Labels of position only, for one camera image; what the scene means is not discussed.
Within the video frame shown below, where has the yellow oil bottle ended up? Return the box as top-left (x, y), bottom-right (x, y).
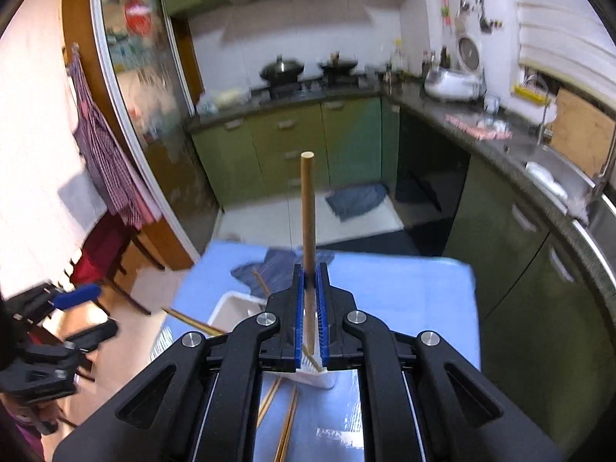
top-left (390, 38), bottom-right (406, 75)

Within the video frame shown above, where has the checked apron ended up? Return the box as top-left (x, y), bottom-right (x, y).
top-left (65, 43), bottom-right (162, 232)

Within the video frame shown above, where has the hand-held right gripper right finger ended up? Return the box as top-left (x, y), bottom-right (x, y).
top-left (315, 262), bottom-right (564, 462)

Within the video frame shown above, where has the white plastic utensil holder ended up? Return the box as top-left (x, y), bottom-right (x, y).
top-left (208, 290), bottom-right (338, 390)

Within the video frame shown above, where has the wooden cutting board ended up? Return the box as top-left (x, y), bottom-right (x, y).
top-left (549, 87), bottom-right (616, 179)

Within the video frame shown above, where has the checked dishcloth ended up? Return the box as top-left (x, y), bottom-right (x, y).
top-left (445, 113), bottom-right (513, 141)

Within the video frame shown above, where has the white dotted curtain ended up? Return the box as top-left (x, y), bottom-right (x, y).
top-left (0, 0), bottom-right (111, 299)

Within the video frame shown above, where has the clear plastic bag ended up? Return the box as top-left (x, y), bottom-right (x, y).
top-left (195, 87), bottom-right (251, 115)

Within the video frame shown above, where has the blue floor rag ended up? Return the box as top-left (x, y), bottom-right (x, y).
top-left (325, 182), bottom-right (390, 223)

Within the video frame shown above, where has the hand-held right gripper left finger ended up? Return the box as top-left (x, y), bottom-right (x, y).
top-left (53, 264), bottom-right (309, 462)

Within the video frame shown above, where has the yellow tray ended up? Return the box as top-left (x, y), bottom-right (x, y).
top-left (512, 84), bottom-right (552, 104)

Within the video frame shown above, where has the white rice cooker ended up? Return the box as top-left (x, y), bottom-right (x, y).
top-left (423, 33), bottom-right (487, 103)

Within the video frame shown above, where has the dark wooden chair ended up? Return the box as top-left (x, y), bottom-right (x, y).
top-left (70, 214), bottom-right (167, 316)

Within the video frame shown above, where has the brown wooden chopstick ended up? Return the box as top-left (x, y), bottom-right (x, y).
top-left (253, 269), bottom-right (273, 298)
top-left (162, 307), bottom-right (227, 336)

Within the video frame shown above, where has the white window blind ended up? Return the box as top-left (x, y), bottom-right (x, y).
top-left (510, 0), bottom-right (616, 102)

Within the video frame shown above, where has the black wok with lid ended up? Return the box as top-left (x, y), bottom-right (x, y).
top-left (260, 55), bottom-right (306, 82)

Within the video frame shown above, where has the steel double sink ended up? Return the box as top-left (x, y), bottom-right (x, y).
top-left (524, 144), bottom-right (616, 261)

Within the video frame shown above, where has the tall steel faucet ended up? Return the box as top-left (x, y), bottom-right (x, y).
top-left (589, 125), bottom-right (616, 203)

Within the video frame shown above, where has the wooden door frame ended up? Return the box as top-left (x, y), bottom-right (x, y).
top-left (62, 0), bottom-right (203, 270)

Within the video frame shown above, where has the black gas stove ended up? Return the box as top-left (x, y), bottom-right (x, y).
top-left (250, 74), bottom-right (381, 99)

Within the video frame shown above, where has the glass sliding door with poster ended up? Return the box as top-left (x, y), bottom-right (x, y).
top-left (89, 0), bottom-right (222, 261)

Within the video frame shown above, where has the light wooden chopstick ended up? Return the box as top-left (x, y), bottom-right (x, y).
top-left (301, 151), bottom-right (318, 357)

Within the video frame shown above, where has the blue tablecloth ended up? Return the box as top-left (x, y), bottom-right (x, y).
top-left (151, 241), bottom-right (482, 462)

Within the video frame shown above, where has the black built-in appliance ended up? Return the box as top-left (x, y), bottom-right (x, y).
top-left (395, 106), bottom-right (472, 256)

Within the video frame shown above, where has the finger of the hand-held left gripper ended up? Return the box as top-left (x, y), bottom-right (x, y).
top-left (62, 321), bottom-right (119, 352)
top-left (10, 281), bottom-right (101, 323)

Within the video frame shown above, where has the small steel faucet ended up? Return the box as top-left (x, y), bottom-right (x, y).
top-left (522, 74), bottom-right (554, 147)

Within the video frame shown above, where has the dark granite countertop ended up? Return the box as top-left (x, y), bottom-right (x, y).
top-left (185, 77), bottom-right (616, 342)

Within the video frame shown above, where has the grey rag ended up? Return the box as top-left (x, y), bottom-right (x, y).
top-left (524, 161), bottom-right (588, 217)

